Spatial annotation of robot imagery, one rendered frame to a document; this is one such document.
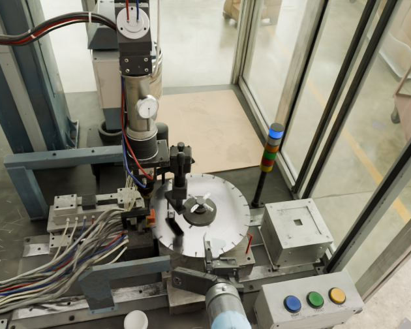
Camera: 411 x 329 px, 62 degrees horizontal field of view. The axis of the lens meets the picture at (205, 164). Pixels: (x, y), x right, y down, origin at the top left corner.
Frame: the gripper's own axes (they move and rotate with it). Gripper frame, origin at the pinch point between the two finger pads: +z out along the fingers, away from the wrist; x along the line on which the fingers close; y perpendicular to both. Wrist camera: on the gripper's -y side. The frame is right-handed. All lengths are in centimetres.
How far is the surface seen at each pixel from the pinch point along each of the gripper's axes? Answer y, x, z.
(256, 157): 31, 15, 65
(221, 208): 7.4, 6.8, 18.2
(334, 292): 38.3, -11.8, -2.5
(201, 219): 0.6, 4.9, 13.5
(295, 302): 25.8, -13.1, -4.4
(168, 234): -9.7, 1.6, 10.5
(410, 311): 124, -73, 69
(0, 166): -80, 11, 61
